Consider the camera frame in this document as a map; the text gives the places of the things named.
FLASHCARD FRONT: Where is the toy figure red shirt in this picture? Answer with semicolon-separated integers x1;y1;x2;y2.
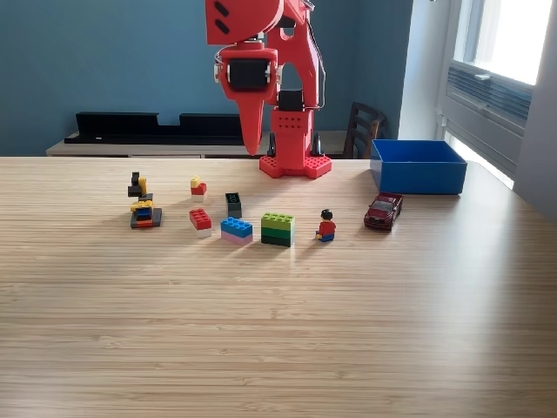
315;208;338;243

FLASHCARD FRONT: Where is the pale wooden sideboard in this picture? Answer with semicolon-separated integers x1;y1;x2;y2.
45;130;349;158

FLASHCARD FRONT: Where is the dark red toy car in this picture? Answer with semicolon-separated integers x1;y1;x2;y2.
363;192;405;232

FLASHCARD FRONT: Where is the black shelf tray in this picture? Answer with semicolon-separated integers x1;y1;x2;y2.
64;111;263;146

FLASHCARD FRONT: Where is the red and white lego stack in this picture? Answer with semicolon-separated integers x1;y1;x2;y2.
188;208;213;239

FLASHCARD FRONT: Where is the white window frame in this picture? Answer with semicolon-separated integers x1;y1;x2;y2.
452;0;554;86

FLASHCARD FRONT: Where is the blue plastic bin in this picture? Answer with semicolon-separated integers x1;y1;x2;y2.
369;138;468;196

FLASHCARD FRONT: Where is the grey radiator vent unit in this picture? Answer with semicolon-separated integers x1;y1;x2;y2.
442;60;534;175

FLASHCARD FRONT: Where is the black lego brick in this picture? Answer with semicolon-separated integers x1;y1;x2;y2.
225;192;243;219

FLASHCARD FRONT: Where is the green lego block stack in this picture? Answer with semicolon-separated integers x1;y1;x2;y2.
260;212;296;248

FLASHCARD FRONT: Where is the yellow red white lego stack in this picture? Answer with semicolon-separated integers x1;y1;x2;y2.
190;175;208;203

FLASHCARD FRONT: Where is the blue and pink lego stack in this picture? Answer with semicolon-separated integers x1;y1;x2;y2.
219;216;254;247

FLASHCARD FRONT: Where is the dark wooden chair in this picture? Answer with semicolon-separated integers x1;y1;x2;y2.
342;101;387;160

